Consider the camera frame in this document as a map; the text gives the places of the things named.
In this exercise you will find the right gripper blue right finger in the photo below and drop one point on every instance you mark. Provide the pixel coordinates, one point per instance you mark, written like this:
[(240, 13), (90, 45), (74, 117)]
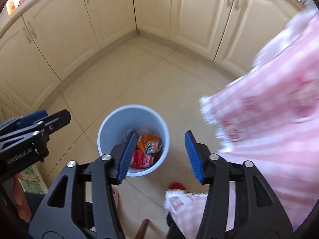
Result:
[(194, 156)]

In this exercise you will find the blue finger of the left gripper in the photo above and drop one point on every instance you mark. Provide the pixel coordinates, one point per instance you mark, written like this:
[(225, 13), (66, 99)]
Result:
[(29, 120)]

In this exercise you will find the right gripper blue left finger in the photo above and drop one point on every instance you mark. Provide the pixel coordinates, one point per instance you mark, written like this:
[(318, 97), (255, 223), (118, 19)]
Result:
[(125, 160)]

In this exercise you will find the crushed red cola can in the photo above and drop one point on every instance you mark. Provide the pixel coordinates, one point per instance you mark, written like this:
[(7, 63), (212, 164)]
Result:
[(141, 160)]

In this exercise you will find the crushed orange soda can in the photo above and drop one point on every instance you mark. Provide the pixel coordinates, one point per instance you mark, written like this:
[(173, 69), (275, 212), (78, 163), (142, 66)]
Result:
[(149, 143)]

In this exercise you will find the clear plastic wrapper bag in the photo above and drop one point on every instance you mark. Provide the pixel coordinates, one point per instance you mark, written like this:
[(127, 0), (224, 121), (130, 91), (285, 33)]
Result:
[(129, 135)]

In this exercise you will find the light blue trash bin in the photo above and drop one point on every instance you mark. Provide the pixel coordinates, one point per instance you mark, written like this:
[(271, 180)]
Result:
[(142, 132)]

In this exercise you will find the person left hand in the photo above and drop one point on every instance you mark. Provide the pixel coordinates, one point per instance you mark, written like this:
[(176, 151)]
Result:
[(15, 192)]

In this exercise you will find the pink checkered tablecloth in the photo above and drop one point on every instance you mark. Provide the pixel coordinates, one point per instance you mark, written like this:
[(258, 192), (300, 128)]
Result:
[(263, 182)]

